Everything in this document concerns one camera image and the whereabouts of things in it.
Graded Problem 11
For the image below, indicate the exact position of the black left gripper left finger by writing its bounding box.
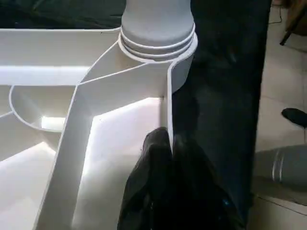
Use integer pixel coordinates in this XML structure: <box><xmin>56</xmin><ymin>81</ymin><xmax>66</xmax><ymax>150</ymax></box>
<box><xmin>118</xmin><ymin>126</ymin><xmax>176</xmax><ymax>230</ymax></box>

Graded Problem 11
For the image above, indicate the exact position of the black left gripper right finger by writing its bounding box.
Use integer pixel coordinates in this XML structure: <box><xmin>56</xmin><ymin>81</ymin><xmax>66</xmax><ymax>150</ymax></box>
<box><xmin>173</xmin><ymin>134</ymin><xmax>248</xmax><ymax>230</ymax></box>

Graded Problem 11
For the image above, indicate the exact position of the white plastic table top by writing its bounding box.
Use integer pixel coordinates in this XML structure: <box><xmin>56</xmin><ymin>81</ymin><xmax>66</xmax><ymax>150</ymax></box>
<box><xmin>0</xmin><ymin>28</ymin><xmax>198</xmax><ymax>230</ymax></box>

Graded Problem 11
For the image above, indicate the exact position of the white plastic table leg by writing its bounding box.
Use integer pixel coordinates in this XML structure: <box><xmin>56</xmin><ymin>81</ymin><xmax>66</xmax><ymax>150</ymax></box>
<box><xmin>119</xmin><ymin>0</ymin><xmax>197</xmax><ymax>63</ymax></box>

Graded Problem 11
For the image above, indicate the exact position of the grey trouser leg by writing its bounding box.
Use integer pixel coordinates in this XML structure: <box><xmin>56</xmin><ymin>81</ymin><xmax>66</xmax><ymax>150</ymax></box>
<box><xmin>253</xmin><ymin>145</ymin><xmax>307</xmax><ymax>193</ymax></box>

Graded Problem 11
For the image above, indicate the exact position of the black work mat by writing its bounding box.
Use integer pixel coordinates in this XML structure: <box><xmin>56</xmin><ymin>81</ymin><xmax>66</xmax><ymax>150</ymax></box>
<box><xmin>0</xmin><ymin>0</ymin><xmax>274</xmax><ymax>226</ymax></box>

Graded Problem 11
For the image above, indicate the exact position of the black shoe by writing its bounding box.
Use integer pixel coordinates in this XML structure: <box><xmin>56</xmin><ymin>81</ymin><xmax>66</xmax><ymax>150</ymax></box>
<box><xmin>281</xmin><ymin>107</ymin><xmax>307</xmax><ymax>129</ymax></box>

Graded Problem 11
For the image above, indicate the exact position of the black metal stand leg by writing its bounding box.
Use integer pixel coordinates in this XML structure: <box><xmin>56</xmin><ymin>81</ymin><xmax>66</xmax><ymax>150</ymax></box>
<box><xmin>280</xmin><ymin>13</ymin><xmax>307</xmax><ymax>46</ymax></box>

